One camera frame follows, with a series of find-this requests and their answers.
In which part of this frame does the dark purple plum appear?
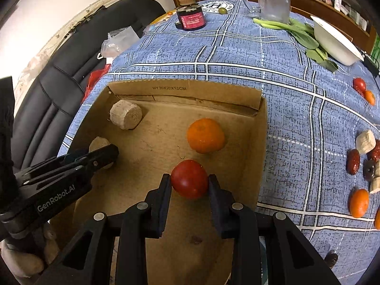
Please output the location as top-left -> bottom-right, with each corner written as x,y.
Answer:
363,160 -> 377,182

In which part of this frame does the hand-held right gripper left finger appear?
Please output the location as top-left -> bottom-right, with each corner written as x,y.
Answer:
36,174 -> 173,285

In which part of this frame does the blue plaid tablecloth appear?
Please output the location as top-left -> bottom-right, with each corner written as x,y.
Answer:
58,0 -> 380,285

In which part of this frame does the clear plastic bag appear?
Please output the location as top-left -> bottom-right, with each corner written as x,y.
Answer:
101,27 -> 140,58

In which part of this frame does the black leather chair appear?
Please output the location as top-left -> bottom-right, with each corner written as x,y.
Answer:
13,0 -> 167,170

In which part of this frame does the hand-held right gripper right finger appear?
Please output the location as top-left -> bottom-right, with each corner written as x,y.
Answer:
208,174 -> 342,285

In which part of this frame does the red plastic bag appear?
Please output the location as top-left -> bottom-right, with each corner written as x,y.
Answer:
81,64 -> 112,103

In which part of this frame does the person's left hand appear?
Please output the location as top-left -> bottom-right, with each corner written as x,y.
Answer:
0,223 -> 58,278

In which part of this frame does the green bok choy stalk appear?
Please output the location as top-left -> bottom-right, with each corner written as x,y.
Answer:
253,18 -> 319,49

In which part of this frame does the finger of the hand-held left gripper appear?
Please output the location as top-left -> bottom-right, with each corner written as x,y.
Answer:
16,161 -> 100,192
56,143 -> 120,169

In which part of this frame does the black jar with red label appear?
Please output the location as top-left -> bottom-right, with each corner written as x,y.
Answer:
175,3 -> 207,32

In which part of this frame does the green bok choy leaf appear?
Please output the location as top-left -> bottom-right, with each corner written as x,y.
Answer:
306,47 -> 339,72

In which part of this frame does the brown cardboard box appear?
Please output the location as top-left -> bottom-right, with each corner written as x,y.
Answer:
49,79 -> 268,285

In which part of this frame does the black power adapter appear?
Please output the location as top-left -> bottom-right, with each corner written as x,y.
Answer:
364,55 -> 380,76

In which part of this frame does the clear glass mug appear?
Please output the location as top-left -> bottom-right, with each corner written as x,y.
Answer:
239,0 -> 291,24

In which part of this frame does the dark jujube date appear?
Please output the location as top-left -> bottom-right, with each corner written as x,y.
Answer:
323,251 -> 339,269

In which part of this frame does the red jujube date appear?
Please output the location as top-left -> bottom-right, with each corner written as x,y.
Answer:
346,149 -> 361,176
367,139 -> 380,162

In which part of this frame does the white bowl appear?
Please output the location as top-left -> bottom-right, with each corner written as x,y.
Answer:
310,15 -> 364,66

